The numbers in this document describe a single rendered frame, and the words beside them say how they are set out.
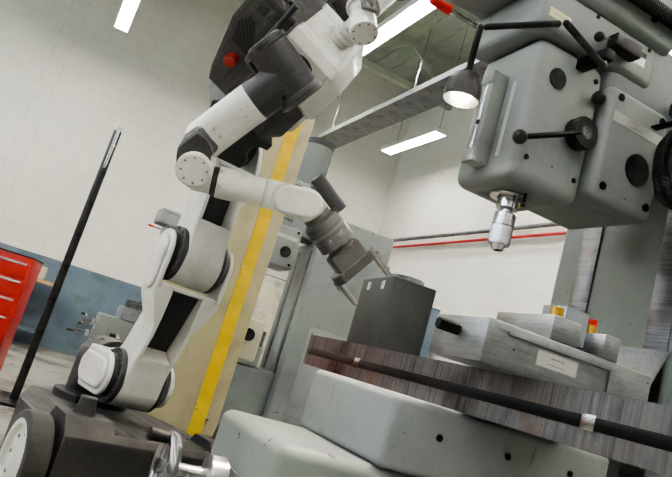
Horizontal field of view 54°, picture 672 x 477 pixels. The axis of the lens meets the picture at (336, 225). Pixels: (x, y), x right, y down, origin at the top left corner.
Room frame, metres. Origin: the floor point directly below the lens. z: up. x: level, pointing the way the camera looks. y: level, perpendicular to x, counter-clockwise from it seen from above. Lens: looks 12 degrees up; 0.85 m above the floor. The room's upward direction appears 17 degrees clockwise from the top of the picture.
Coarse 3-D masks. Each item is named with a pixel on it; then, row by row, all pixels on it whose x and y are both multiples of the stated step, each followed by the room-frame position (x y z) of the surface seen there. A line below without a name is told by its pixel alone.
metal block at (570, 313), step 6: (546, 306) 1.14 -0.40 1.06; (558, 306) 1.11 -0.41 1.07; (564, 306) 1.10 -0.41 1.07; (546, 312) 1.14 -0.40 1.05; (564, 312) 1.10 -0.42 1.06; (570, 312) 1.10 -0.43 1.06; (576, 312) 1.10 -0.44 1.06; (582, 312) 1.11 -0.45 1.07; (570, 318) 1.10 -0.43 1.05; (576, 318) 1.10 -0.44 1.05; (582, 318) 1.11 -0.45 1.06; (588, 318) 1.11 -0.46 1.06; (582, 324) 1.11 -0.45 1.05; (582, 330) 1.11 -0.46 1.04; (582, 336) 1.11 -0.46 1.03; (582, 342) 1.11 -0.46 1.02
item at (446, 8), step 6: (432, 0) 1.33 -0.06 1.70; (438, 0) 1.33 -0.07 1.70; (438, 6) 1.34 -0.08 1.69; (444, 6) 1.34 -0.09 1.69; (450, 6) 1.34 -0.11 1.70; (444, 12) 1.35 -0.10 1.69; (450, 12) 1.35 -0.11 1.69; (456, 12) 1.36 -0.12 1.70; (462, 18) 1.37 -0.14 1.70; (468, 18) 1.37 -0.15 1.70; (468, 24) 1.38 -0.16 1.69; (474, 24) 1.38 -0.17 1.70
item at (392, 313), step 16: (368, 288) 1.75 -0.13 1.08; (384, 288) 1.64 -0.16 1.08; (400, 288) 1.60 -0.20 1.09; (416, 288) 1.61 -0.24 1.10; (368, 304) 1.72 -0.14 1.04; (384, 304) 1.61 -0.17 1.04; (400, 304) 1.60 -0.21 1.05; (416, 304) 1.61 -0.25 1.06; (432, 304) 1.63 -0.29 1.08; (352, 320) 1.80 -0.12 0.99; (368, 320) 1.69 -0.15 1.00; (384, 320) 1.60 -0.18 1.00; (400, 320) 1.61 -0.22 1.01; (416, 320) 1.62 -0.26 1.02; (352, 336) 1.77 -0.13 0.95; (368, 336) 1.65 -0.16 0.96; (384, 336) 1.60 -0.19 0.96; (400, 336) 1.61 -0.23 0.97; (416, 336) 1.62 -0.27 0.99; (416, 352) 1.62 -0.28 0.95
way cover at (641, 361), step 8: (624, 352) 1.44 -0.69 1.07; (632, 352) 1.42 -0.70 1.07; (640, 352) 1.40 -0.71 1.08; (648, 352) 1.38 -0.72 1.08; (656, 352) 1.37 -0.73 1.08; (664, 352) 1.35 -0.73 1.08; (624, 360) 1.42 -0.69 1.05; (632, 360) 1.40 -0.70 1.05; (640, 360) 1.39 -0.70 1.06; (648, 360) 1.37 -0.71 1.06; (656, 360) 1.35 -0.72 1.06; (664, 360) 1.34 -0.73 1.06; (632, 368) 1.39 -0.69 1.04; (640, 368) 1.37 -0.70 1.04; (648, 368) 1.36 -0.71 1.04; (656, 368) 1.34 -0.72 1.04
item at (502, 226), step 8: (496, 216) 1.34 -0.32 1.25; (504, 216) 1.32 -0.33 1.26; (496, 224) 1.33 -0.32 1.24; (504, 224) 1.32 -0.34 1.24; (512, 224) 1.33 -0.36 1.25; (496, 232) 1.33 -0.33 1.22; (504, 232) 1.32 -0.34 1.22; (512, 232) 1.34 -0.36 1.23; (488, 240) 1.34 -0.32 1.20; (496, 240) 1.33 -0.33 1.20; (504, 240) 1.32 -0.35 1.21
